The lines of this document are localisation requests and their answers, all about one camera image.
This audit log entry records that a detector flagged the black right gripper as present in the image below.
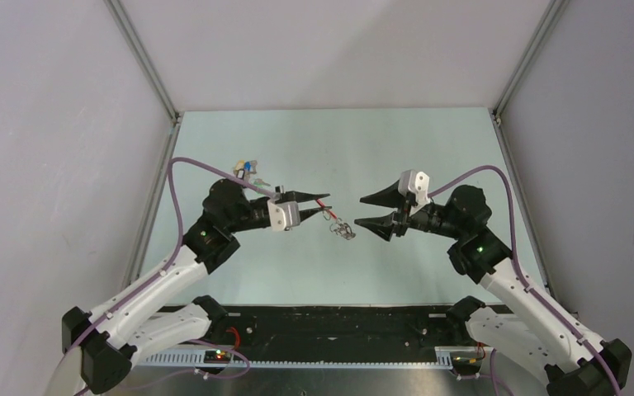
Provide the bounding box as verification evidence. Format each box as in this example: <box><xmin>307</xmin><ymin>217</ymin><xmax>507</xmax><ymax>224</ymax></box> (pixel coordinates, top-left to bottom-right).
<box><xmin>354</xmin><ymin>177</ymin><xmax>463</xmax><ymax>243</ymax></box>

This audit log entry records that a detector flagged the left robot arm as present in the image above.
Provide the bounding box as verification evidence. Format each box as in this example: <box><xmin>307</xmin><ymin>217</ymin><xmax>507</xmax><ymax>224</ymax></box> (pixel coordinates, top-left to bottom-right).
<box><xmin>45</xmin><ymin>179</ymin><xmax>323</xmax><ymax>395</ymax></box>

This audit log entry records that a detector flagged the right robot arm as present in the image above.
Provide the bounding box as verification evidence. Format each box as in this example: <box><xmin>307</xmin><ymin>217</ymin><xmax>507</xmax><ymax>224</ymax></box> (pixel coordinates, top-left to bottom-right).
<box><xmin>356</xmin><ymin>172</ymin><xmax>632</xmax><ymax>395</ymax></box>

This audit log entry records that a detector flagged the silver key by green tag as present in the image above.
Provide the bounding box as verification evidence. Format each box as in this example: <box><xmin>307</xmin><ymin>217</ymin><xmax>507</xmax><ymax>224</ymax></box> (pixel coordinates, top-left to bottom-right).
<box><xmin>253</xmin><ymin>178</ymin><xmax>270</xmax><ymax>187</ymax></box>

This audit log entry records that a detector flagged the right electronics board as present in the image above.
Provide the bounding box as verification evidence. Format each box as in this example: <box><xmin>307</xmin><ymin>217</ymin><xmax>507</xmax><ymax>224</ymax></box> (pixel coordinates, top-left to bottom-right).
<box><xmin>452</xmin><ymin>356</ymin><xmax>485</xmax><ymax>365</ymax></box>

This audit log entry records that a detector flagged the electronics board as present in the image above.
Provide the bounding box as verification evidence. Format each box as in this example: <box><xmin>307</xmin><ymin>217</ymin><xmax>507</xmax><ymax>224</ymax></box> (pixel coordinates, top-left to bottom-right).
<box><xmin>452</xmin><ymin>356</ymin><xmax>485</xmax><ymax>365</ymax></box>
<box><xmin>203</xmin><ymin>349</ymin><xmax>233</xmax><ymax>365</ymax></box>

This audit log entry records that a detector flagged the left electronics board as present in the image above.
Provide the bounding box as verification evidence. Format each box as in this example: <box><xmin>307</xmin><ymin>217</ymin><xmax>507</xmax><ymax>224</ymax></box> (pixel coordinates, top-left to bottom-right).
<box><xmin>203</xmin><ymin>349</ymin><xmax>233</xmax><ymax>365</ymax></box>

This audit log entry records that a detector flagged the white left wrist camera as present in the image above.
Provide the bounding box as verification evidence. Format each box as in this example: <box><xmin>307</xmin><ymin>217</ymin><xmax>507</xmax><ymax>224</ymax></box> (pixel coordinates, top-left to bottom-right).
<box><xmin>267</xmin><ymin>200</ymin><xmax>301</xmax><ymax>232</ymax></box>

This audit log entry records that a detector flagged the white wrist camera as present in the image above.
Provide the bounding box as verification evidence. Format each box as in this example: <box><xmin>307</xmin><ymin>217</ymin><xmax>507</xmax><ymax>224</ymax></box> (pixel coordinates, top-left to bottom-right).
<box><xmin>397</xmin><ymin>169</ymin><xmax>430</xmax><ymax>215</ymax></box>
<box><xmin>267</xmin><ymin>200</ymin><xmax>301</xmax><ymax>232</ymax></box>

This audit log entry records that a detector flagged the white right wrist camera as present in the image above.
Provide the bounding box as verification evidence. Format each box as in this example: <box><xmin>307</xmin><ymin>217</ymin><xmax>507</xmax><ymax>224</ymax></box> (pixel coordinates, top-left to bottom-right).
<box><xmin>397</xmin><ymin>169</ymin><xmax>430</xmax><ymax>215</ymax></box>

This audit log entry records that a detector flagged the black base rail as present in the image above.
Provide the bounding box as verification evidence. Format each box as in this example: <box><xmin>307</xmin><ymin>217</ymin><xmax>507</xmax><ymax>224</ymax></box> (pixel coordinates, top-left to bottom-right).
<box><xmin>203</xmin><ymin>304</ymin><xmax>478</xmax><ymax>364</ymax></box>

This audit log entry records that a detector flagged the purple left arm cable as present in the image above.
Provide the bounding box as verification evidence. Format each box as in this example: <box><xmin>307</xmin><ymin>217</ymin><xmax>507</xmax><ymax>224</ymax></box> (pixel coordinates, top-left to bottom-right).
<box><xmin>65</xmin><ymin>157</ymin><xmax>281</xmax><ymax>396</ymax></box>

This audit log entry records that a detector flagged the right aluminium frame post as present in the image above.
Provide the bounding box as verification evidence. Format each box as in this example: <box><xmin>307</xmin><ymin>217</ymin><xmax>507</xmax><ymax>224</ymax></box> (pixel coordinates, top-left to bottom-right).
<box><xmin>490</xmin><ymin>0</ymin><xmax>570</xmax><ymax>117</ymax></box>

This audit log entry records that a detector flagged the aluminium frame post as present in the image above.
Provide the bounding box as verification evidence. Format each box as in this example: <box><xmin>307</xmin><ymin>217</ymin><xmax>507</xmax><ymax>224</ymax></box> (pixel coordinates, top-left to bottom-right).
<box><xmin>103</xmin><ymin>0</ymin><xmax>182</xmax><ymax>122</ymax></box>
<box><xmin>490</xmin><ymin>0</ymin><xmax>570</xmax><ymax>117</ymax></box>

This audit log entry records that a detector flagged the left aluminium frame post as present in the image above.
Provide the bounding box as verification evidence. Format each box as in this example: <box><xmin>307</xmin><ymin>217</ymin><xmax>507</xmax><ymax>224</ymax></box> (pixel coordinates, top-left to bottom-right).
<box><xmin>103</xmin><ymin>0</ymin><xmax>182</xmax><ymax>122</ymax></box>

